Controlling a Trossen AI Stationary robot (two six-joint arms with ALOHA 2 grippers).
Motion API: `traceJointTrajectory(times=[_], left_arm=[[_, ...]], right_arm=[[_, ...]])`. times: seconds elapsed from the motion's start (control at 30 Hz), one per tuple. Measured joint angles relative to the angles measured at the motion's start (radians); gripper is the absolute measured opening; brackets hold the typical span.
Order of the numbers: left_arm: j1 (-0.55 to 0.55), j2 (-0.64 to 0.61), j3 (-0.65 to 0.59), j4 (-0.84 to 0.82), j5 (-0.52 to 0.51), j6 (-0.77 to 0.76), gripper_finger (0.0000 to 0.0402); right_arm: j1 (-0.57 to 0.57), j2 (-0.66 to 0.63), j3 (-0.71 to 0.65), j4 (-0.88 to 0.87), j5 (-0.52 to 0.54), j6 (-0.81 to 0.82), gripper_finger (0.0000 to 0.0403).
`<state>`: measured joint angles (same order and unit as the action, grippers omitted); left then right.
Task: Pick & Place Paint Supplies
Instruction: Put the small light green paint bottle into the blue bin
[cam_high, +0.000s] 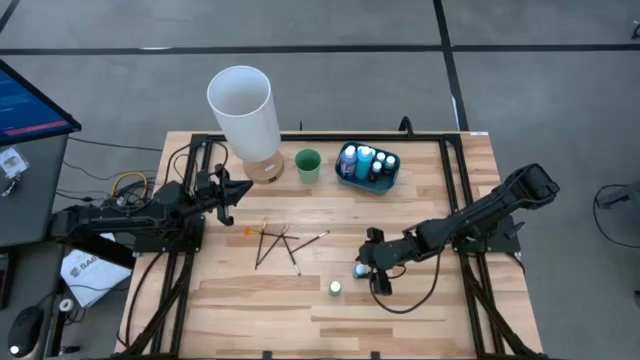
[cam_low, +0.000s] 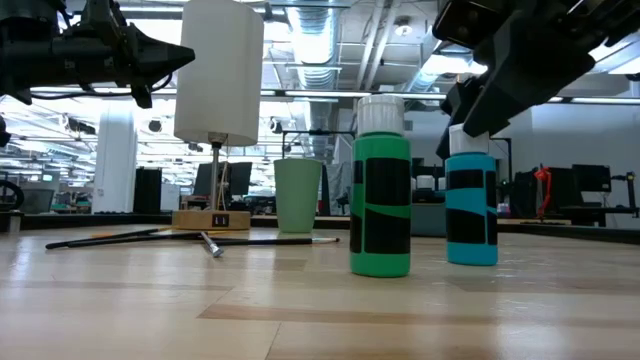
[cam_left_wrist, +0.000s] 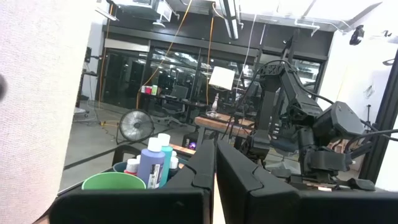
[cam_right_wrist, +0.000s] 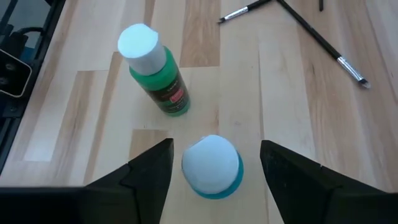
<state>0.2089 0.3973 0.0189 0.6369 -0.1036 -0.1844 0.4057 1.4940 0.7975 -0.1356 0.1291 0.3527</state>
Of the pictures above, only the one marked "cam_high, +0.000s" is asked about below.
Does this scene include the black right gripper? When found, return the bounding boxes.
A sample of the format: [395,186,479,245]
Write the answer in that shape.
[357,227,416,297]

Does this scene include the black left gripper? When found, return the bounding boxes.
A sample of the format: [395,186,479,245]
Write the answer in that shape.
[199,164,254,227]

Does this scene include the black paintbrush gold ferrule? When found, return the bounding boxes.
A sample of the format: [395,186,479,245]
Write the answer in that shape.
[254,217,269,271]
[256,225,291,270]

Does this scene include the black paintbrush silver ferrule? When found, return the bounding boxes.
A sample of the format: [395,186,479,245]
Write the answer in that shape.
[289,229,331,254]
[281,235,303,277]

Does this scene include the mint green plastic cup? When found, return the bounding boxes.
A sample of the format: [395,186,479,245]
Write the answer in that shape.
[294,148,322,185]

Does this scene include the white shade wooden table lamp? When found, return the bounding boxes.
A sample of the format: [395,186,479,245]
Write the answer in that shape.
[206,64,285,185]

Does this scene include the blue-grey plastic bin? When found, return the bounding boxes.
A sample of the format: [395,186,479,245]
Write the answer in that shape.
[334,141,401,195]

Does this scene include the white printed paper sheet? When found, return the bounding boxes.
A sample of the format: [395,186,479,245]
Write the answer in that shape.
[59,248,134,309]

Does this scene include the grey desk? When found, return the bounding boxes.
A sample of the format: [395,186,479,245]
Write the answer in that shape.
[0,133,70,249]

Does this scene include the white card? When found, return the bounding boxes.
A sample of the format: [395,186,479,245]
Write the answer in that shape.
[0,147,30,180]

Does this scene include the blue screen monitor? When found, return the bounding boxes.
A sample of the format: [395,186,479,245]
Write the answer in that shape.
[0,58,83,148]

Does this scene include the black computer mouse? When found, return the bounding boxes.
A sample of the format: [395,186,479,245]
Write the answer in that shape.
[7,305,47,360]

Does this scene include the black aluminium table frame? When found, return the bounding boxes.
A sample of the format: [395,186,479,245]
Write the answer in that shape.
[113,115,547,360]

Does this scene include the yellow cable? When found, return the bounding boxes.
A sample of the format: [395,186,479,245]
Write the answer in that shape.
[110,171,150,199]

